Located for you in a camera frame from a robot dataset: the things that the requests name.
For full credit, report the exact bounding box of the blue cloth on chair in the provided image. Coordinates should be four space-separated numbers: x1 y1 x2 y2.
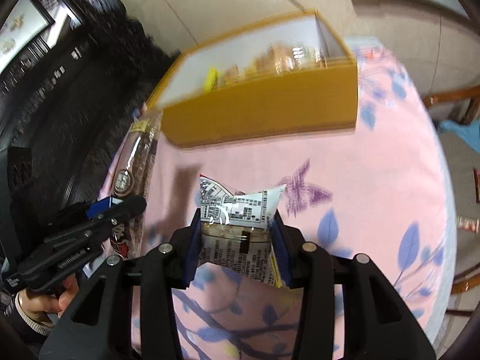
439 119 480 153

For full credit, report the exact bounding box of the dark carved wooden cabinet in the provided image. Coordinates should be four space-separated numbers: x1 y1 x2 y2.
1 0 176 264

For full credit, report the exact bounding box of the yellow cardboard box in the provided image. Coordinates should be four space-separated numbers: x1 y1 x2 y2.
147 10 358 147

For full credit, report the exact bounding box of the wooden armchair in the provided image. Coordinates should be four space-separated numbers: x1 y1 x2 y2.
423 85 479 295

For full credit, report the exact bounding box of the left hand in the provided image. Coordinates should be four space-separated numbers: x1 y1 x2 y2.
17 274 79 328

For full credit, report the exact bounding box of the yellow-green bar packet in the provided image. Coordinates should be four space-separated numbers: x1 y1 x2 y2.
202 67 220 93

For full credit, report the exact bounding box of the white printed snack packet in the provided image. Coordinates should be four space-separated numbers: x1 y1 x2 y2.
199 175 286 288

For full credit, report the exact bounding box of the pink floral tablecloth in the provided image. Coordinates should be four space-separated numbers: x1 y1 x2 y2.
142 38 456 359

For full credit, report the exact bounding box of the long brown chocolate bar packet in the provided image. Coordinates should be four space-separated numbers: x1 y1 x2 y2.
110 110 163 259

